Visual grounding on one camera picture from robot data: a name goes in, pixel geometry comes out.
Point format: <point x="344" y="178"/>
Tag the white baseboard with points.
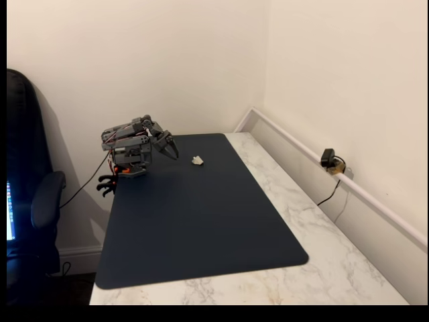
<point x="80" y="255"/>

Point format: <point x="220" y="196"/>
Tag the dark navy desk mat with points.
<point x="201" y="218"/>

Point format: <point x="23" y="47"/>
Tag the black and orange clamp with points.
<point x="107" y="182"/>

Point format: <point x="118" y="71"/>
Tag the black webcam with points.
<point x="326" y="157"/>

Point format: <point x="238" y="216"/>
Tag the black office chair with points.
<point x="27" y="134"/>

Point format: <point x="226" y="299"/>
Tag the small white plastic object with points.
<point x="197" y="161"/>

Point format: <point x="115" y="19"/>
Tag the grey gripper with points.
<point x="165" y="143"/>

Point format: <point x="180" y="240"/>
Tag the white wall ledge trim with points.
<point x="368" y="198"/>

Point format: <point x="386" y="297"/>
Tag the yellowish webcam mount tape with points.
<point x="336" y="169"/>

